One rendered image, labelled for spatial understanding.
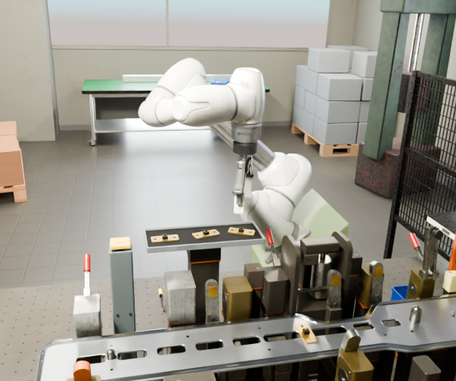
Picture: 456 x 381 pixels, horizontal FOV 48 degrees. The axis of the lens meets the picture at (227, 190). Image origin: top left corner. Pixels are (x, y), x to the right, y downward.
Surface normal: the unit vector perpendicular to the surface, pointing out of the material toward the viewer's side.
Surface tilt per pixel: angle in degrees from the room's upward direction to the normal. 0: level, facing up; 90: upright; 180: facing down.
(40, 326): 0
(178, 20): 90
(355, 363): 0
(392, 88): 90
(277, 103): 90
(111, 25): 90
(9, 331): 0
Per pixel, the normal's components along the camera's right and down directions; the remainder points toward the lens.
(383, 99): -0.88, 0.13
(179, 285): 0.03, -0.93
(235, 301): 0.22, 0.36
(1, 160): 0.43, 0.33
